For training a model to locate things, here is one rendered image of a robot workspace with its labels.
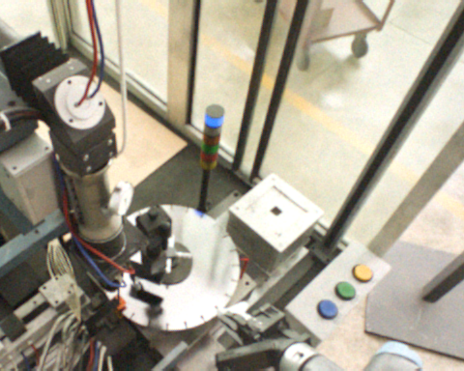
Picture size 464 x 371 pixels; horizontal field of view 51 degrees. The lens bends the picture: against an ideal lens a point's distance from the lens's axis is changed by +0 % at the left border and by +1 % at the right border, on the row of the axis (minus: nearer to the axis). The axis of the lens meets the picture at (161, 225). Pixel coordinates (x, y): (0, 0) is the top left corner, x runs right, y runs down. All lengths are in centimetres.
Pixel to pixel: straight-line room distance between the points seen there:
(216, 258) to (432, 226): 166
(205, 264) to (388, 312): 130
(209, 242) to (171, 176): 42
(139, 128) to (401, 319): 138
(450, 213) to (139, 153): 169
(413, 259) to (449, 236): 26
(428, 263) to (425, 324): 30
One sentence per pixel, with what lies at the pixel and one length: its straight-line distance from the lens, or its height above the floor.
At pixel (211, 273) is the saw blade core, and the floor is 95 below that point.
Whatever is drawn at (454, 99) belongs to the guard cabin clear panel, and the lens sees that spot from 105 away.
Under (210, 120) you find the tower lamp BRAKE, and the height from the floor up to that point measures 115.
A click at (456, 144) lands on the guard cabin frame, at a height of 128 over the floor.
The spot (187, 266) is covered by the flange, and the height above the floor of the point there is 96.
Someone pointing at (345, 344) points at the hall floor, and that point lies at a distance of 221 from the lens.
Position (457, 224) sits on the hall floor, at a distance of 273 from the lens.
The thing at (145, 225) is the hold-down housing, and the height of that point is 125.
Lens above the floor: 196
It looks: 58 degrees down
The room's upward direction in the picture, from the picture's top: 1 degrees clockwise
